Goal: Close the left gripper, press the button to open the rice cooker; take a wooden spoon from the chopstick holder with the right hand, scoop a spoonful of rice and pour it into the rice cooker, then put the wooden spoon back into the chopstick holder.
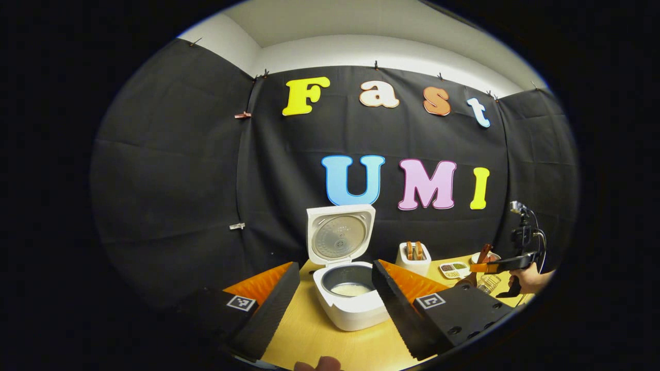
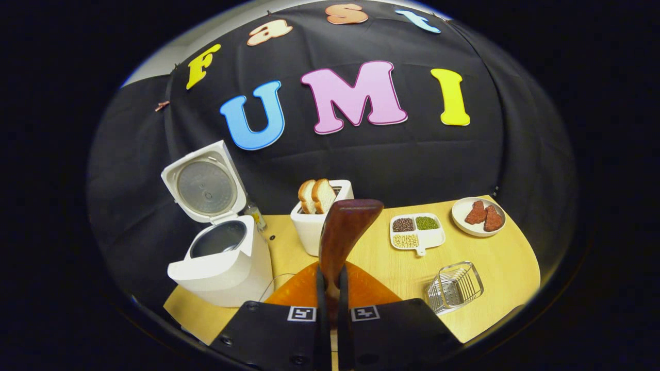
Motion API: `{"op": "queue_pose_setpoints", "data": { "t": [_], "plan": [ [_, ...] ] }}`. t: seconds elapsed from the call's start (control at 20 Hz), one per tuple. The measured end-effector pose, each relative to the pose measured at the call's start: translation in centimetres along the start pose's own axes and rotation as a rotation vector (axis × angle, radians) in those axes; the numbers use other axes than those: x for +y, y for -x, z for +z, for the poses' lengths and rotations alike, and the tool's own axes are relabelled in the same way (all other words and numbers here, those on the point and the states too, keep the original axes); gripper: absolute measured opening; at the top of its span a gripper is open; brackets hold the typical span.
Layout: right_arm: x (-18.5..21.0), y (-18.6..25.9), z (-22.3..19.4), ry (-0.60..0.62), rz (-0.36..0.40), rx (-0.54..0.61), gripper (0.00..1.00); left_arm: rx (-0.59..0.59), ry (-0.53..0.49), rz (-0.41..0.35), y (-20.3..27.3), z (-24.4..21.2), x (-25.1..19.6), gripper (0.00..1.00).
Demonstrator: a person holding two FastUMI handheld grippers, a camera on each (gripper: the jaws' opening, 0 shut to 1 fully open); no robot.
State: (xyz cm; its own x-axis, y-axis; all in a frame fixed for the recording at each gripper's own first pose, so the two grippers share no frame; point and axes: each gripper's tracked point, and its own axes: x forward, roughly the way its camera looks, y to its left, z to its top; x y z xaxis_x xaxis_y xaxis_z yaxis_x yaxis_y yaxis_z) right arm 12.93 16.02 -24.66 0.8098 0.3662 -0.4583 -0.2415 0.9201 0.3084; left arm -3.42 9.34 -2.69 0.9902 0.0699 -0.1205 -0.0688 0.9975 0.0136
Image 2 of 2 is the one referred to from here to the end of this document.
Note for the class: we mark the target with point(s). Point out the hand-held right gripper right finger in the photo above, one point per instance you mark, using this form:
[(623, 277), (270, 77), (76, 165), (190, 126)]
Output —
[(344, 335)]

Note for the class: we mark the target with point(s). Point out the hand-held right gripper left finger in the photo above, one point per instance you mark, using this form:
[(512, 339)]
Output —
[(322, 335)]

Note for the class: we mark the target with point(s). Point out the brown wooden spoon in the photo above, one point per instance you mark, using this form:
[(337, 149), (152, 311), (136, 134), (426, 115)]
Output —
[(343, 232)]

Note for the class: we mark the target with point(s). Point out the white rice cooker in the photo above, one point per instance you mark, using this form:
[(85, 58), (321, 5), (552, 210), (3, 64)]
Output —
[(227, 278)]

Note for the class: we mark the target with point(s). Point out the clear table mat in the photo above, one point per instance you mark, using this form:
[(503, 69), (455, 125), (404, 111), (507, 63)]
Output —
[(281, 280)]

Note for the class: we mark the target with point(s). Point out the white toaster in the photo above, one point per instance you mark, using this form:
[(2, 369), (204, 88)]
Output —
[(309, 234)]

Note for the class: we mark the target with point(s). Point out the brown beans pile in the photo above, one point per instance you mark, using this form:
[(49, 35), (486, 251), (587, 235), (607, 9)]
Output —
[(403, 224)]

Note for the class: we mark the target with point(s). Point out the white divided dish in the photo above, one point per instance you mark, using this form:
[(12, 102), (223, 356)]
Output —
[(433, 238)]

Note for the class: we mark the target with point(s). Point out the small glass bottle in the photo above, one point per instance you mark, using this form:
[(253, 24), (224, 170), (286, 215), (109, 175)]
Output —
[(256, 219)]

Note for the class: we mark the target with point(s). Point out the bread slice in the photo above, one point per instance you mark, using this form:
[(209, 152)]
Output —
[(325, 196), (307, 198)]

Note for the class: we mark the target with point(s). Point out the green beans pile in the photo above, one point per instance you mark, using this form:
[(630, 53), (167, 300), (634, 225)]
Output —
[(427, 223)]

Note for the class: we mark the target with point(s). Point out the white round plate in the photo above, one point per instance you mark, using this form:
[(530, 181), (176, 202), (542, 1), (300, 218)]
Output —
[(474, 230)]

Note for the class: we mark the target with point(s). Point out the red meat piece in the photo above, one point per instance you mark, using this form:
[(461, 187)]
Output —
[(493, 220), (476, 212)]

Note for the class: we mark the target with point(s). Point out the black backdrop cloth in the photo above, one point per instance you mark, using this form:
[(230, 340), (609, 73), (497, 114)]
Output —
[(412, 165)]

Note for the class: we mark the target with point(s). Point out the red cloth clip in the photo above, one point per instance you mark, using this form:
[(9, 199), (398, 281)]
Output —
[(162, 106)]

